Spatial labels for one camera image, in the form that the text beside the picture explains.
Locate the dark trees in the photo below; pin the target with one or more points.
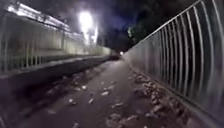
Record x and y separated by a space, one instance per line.
146 23

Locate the dark asphalt path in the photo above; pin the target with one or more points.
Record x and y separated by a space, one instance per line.
110 80

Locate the building with lit roof edge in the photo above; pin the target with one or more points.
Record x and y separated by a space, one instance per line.
40 15

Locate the grey metal railing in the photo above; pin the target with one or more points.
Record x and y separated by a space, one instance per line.
186 53

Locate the fallen dry leaves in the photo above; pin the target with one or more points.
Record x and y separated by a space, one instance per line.
151 96

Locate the metal fence on low wall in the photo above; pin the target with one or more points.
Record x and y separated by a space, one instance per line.
43 46

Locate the street lamp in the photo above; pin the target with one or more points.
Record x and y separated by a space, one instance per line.
86 20

